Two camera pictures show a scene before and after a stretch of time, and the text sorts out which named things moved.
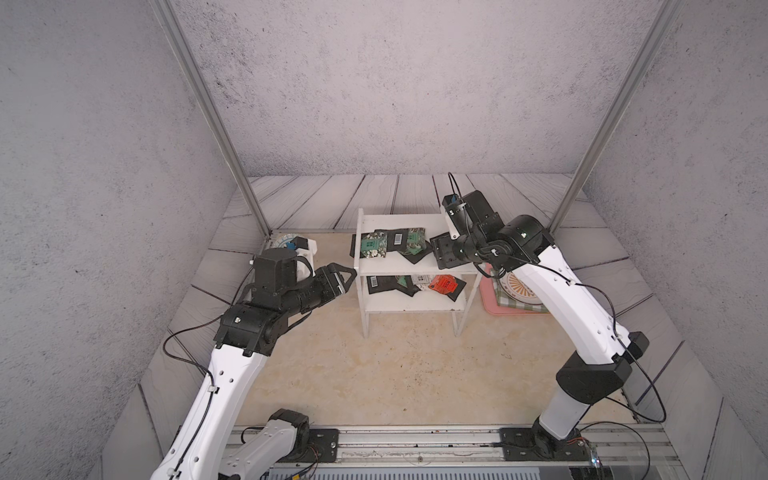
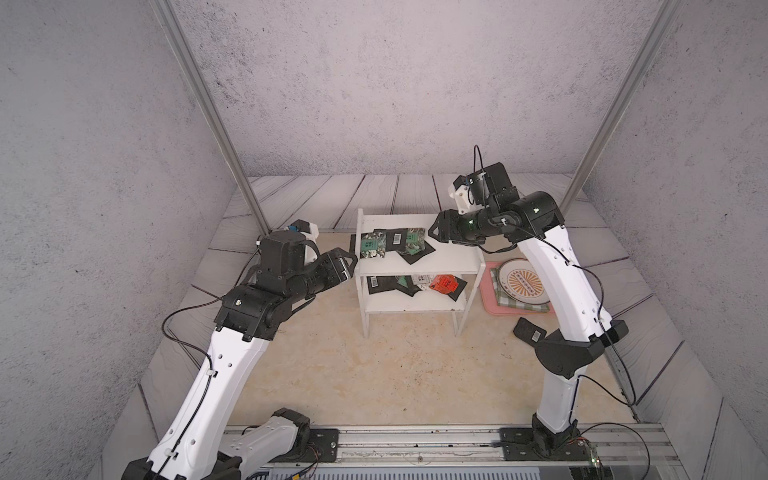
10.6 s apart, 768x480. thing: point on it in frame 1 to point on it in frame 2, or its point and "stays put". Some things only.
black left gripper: x=335 y=287 to x=336 y=269
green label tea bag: x=373 y=245 stays put
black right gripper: x=442 y=246 to x=448 y=221
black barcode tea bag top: x=396 y=239 stays put
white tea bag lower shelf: x=422 y=281 stays put
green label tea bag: x=416 y=240 stays put
